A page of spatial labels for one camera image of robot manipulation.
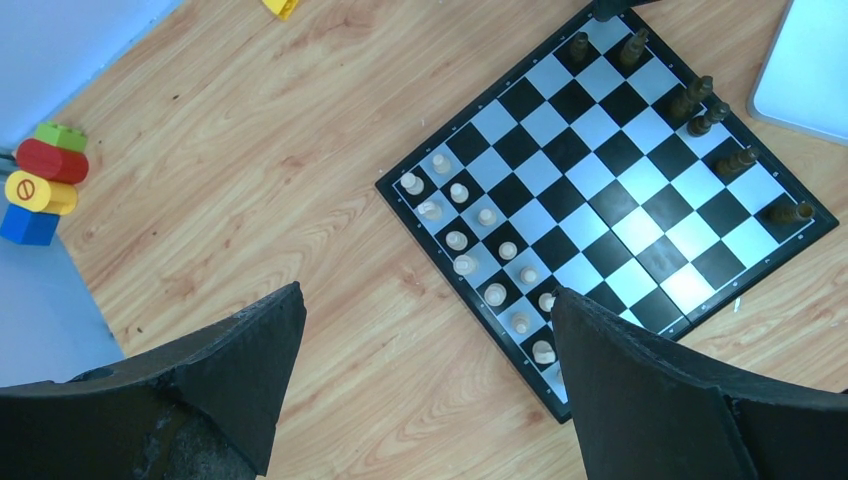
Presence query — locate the white chess rook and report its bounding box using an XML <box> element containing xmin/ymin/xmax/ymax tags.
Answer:
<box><xmin>400</xmin><ymin>172</ymin><xmax>425</xmax><ymax>196</ymax></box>

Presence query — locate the red cylinder block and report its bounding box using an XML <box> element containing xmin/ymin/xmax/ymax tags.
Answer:
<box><xmin>16</xmin><ymin>138</ymin><xmax>89</xmax><ymax>185</ymax></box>

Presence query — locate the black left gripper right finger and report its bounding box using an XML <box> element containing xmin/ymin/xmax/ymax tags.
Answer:
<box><xmin>551</xmin><ymin>288</ymin><xmax>847</xmax><ymax>479</ymax></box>

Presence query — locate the black white chess board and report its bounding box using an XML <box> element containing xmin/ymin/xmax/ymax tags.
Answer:
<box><xmin>376</xmin><ymin>7</ymin><xmax>838</xmax><ymax>422</ymax></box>

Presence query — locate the blue cube block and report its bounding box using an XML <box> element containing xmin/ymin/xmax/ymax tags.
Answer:
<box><xmin>1</xmin><ymin>204</ymin><xmax>60</xmax><ymax>246</ymax></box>

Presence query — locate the brown chess piece crossed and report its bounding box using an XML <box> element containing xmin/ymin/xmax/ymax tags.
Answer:
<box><xmin>669</xmin><ymin>75</ymin><xmax>714</xmax><ymax>120</ymax></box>

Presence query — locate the green lego brick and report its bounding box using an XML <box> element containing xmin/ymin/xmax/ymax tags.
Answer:
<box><xmin>34</xmin><ymin>121</ymin><xmax>88</xmax><ymax>153</ymax></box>

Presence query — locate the white chess pawn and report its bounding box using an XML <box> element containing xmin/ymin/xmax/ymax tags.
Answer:
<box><xmin>432</xmin><ymin>153</ymin><xmax>452</xmax><ymax>175</ymax></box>

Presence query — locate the brown pawn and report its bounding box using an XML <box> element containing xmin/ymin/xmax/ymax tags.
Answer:
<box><xmin>569</xmin><ymin>31</ymin><xmax>590</xmax><ymax>65</ymax></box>

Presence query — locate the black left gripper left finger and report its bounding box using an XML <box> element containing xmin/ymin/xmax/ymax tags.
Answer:
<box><xmin>1</xmin><ymin>282</ymin><xmax>307</xmax><ymax>479</ymax></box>

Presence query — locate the yellow triangle toy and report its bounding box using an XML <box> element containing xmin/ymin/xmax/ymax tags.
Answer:
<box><xmin>262</xmin><ymin>0</ymin><xmax>299</xmax><ymax>21</ymax></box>

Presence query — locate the yellow cylinder block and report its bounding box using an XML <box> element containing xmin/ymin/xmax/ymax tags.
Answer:
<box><xmin>5</xmin><ymin>170</ymin><xmax>78</xmax><ymax>216</ymax></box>

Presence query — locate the brown chess piece long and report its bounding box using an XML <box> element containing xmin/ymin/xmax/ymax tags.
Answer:
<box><xmin>687</xmin><ymin>101</ymin><xmax>730</xmax><ymax>137</ymax></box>

